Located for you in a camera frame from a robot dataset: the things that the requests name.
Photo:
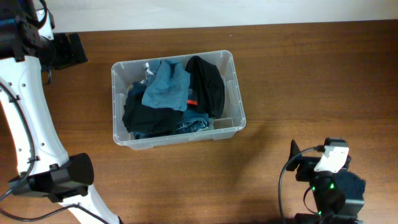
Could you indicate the dark blue jeans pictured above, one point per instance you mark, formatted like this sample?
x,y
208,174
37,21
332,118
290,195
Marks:
x,y
188,123

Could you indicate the light blue jeans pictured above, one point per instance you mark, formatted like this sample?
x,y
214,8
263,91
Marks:
x,y
210,124

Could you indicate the blue shirt with plaid cuffs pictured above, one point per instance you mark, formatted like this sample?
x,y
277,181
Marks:
x,y
167,83

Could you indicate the black garment with red tag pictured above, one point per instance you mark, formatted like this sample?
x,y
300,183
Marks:
x,y
207,85

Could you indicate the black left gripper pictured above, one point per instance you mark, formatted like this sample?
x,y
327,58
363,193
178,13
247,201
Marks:
x,y
66,58

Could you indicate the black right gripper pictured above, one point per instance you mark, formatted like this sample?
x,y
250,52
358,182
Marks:
x,y
306,164

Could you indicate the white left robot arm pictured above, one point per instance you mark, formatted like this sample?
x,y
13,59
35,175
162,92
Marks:
x,y
28,48

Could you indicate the clear plastic storage bin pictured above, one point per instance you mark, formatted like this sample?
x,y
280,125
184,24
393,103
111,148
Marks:
x,y
232,120

